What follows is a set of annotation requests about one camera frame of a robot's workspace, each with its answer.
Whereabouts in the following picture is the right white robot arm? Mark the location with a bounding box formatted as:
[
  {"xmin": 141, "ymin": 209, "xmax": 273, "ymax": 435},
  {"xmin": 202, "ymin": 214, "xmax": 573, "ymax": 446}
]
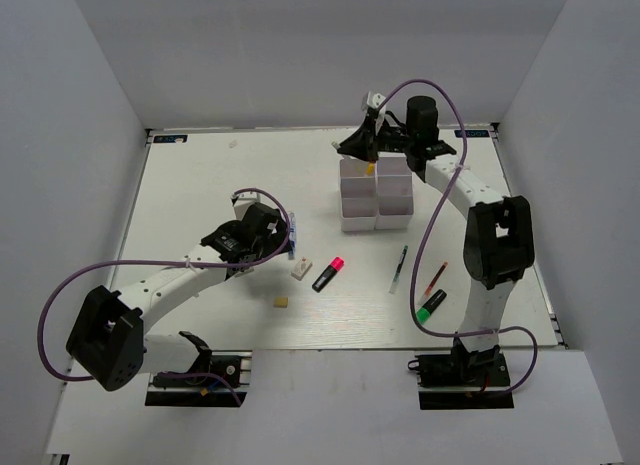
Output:
[{"xmin": 337, "ymin": 92, "xmax": 535, "ymax": 384}]

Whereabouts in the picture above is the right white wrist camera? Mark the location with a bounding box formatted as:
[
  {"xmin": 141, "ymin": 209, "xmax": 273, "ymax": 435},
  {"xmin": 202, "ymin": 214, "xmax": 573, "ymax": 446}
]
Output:
[{"xmin": 362, "ymin": 91, "xmax": 386, "ymax": 132}]

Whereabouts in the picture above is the green black highlighter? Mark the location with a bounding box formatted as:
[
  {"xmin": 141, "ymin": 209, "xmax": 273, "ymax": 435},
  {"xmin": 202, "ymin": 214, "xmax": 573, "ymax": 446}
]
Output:
[{"xmin": 416, "ymin": 289, "xmax": 447, "ymax": 325}]

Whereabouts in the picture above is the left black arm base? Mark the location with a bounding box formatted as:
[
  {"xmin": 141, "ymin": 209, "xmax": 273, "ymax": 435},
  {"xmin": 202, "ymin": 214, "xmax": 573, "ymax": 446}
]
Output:
[{"xmin": 145, "ymin": 352, "xmax": 252, "ymax": 408}]

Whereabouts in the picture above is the white divided container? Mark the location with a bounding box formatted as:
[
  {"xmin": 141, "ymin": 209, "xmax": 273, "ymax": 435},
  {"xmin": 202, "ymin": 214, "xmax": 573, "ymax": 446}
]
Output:
[
  {"xmin": 339, "ymin": 158, "xmax": 378, "ymax": 232},
  {"xmin": 375, "ymin": 157, "xmax": 414, "ymax": 230}
]

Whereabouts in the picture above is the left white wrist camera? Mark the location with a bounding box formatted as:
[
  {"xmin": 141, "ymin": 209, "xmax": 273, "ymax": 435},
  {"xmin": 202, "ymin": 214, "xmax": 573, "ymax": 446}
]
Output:
[{"xmin": 231, "ymin": 191, "xmax": 261, "ymax": 220}]

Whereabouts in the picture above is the tan eraser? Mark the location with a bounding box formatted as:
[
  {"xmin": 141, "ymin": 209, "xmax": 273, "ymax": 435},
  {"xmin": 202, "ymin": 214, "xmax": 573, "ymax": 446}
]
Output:
[{"xmin": 274, "ymin": 297, "xmax": 289, "ymax": 308}]

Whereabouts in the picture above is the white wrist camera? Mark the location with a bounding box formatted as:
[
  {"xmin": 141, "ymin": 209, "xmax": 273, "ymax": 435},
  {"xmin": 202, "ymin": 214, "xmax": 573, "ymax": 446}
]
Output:
[
  {"xmin": 231, "ymin": 191, "xmax": 261, "ymax": 220},
  {"xmin": 362, "ymin": 91, "xmax": 386, "ymax": 132}
]

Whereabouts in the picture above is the left blue table label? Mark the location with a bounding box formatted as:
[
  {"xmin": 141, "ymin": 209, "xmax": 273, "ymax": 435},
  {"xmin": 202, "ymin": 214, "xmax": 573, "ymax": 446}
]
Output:
[{"xmin": 153, "ymin": 134, "xmax": 188, "ymax": 144}]

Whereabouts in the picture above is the right white divided container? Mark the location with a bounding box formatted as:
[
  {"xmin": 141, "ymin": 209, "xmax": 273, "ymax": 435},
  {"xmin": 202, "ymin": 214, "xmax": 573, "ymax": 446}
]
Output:
[{"xmin": 375, "ymin": 157, "xmax": 414, "ymax": 230}]

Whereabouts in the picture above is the pink black highlighter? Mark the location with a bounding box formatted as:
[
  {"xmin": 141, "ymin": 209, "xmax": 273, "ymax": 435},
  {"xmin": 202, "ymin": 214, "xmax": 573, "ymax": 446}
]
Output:
[{"xmin": 312, "ymin": 257, "xmax": 344, "ymax": 292}]

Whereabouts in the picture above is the red gel pen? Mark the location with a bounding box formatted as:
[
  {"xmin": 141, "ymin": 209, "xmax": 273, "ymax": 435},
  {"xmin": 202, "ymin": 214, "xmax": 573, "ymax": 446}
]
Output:
[{"xmin": 418, "ymin": 261, "xmax": 448, "ymax": 307}]

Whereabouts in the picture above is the right blue table label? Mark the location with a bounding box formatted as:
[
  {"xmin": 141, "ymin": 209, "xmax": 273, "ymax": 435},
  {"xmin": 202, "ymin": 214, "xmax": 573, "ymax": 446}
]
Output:
[{"xmin": 454, "ymin": 129, "xmax": 490, "ymax": 138}]

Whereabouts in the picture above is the clear blue pen pack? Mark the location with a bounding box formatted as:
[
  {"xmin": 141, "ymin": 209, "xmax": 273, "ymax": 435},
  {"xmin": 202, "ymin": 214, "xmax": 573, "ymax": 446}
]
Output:
[{"xmin": 288, "ymin": 211, "xmax": 297, "ymax": 260}]

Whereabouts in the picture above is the white boxed eraser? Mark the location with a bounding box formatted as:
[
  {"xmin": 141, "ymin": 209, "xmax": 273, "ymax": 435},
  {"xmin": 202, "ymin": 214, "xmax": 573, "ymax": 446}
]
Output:
[{"xmin": 291, "ymin": 257, "xmax": 313, "ymax": 281}]

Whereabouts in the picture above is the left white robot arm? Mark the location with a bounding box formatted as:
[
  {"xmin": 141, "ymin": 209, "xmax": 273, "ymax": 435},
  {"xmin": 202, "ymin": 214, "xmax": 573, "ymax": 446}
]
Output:
[{"xmin": 66, "ymin": 200, "xmax": 289, "ymax": 391}]

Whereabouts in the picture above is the left white divided container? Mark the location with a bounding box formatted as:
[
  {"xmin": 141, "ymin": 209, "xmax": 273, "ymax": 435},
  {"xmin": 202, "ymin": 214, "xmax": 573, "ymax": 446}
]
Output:
[{"xmin": 339, "ymin": 158, "xmax": 378, "ymax": 232}]

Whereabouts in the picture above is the green gel pen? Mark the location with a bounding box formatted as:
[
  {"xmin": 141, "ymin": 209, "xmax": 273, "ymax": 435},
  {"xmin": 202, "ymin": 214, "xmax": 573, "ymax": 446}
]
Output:
[{"xmin": 389, "ymin": 245, "xmax": 408, "ymax": 294}]

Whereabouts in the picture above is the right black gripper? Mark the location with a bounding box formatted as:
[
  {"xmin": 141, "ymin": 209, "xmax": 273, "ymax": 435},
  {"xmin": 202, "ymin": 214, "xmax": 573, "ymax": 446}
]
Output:
[{"xmin": 339, "ymin": 115, "xmax": 417, "ymax": 163}]

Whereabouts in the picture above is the blue table label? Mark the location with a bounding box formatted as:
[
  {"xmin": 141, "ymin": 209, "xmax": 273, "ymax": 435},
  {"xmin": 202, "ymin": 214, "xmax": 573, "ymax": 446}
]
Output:
[
  {"xmin": 153, "ymin": 134, "xmax": 188, "ymax": 144},
  {"xmin": 454, "ymin": 129, "xmax": 490, "ymax": 138}
]

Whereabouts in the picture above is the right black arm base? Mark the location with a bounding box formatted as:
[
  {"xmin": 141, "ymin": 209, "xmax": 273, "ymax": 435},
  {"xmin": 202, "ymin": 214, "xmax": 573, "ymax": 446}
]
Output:
[{"xmin": 407, "ymin": 354, "xmax": 514, "ymax": 411}]

